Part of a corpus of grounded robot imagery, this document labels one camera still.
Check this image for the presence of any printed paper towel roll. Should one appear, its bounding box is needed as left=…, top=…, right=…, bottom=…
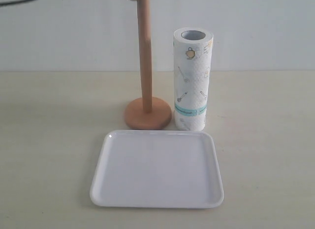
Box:
left=173, top=27, right=214, bottom=131

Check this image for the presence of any white rectangular tray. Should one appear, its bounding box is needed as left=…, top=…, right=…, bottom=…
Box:
left=90, top=130, right=224, bottom=209

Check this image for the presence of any wooden paper towel holder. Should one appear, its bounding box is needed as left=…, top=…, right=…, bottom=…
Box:
left=124, top=0, right=172, bottom=130

